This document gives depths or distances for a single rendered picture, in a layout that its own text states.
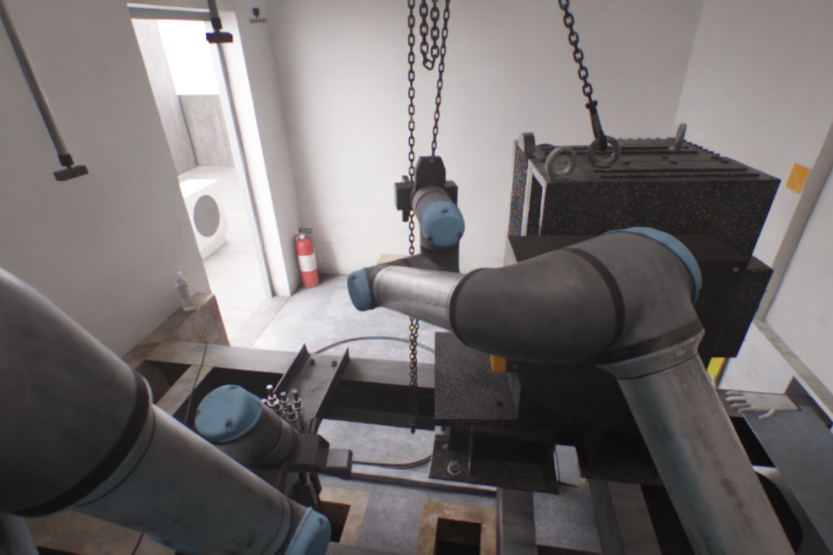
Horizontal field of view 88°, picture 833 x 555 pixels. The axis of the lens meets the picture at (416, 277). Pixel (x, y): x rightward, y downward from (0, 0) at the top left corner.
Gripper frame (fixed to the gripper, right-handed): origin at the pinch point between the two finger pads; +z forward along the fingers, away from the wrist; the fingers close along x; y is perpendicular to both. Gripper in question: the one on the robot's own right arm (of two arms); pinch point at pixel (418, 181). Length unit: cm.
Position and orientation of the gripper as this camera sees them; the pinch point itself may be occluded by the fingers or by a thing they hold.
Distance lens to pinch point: 104.0
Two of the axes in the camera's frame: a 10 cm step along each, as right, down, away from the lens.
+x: 9.9, -0.7, 1.3
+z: -1.5, -4.5, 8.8
